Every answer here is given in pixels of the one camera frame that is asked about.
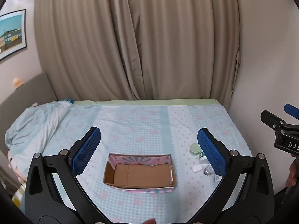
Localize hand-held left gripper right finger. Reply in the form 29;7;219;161
189;128;275;224

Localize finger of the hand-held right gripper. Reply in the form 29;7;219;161
284;103;299;116
260;110;287;129

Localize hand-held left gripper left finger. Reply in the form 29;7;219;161
24;126;110;224

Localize cardboard box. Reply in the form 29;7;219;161
103;153;176;194

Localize person's right hand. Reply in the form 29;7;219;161
288;160;299;187

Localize blue pink patterned bed sheet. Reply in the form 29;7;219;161
7;99;253;224

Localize light blue quilt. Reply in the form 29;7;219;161
5;101;75;154

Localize grey padded headboard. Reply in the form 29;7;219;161
0;72;58;159

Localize beige curtain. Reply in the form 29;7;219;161
34;0;155;102
124;0;241;109

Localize framed wall poster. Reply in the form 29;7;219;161
0;9;27;61

